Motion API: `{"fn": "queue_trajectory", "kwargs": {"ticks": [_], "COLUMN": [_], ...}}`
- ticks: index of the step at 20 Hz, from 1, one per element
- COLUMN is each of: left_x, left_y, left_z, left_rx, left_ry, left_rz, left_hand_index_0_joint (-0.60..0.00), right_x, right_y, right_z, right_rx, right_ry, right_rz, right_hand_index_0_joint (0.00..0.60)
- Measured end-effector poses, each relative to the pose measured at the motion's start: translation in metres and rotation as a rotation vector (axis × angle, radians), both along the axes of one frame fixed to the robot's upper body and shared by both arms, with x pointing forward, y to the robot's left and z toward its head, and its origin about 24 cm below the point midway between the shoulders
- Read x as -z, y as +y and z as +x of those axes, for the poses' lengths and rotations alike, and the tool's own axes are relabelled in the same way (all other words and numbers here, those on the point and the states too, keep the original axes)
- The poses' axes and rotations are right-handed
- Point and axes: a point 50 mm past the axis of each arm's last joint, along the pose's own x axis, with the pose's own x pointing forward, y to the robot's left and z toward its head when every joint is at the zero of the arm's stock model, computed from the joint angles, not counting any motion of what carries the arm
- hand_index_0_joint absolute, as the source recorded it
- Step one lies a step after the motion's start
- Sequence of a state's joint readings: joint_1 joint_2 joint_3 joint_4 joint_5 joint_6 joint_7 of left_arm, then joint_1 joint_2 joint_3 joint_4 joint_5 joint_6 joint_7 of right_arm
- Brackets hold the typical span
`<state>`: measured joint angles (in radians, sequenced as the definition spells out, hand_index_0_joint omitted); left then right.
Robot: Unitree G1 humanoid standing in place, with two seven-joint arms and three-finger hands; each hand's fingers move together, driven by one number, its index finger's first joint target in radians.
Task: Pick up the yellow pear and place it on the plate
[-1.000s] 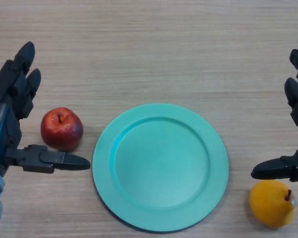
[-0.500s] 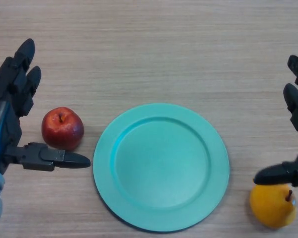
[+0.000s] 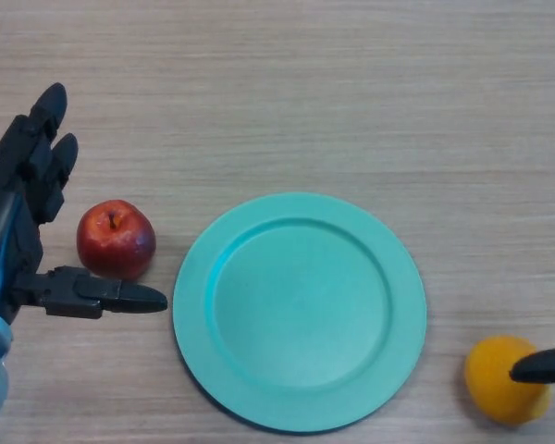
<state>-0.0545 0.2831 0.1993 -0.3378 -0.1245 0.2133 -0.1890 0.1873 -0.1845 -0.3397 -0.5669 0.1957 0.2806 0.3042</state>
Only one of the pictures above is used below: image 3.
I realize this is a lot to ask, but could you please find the yellow pear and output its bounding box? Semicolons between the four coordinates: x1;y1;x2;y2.
464;336;552;426

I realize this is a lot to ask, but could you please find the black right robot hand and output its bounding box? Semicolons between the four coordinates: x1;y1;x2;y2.
510;343;555;385

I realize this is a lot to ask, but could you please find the green round plate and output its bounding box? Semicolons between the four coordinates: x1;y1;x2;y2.
172;191;428;434

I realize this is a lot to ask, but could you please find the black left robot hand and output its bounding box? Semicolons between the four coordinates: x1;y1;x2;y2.
0;82;168;326

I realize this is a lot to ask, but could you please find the red apple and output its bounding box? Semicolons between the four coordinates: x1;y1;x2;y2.
76;199;157;281

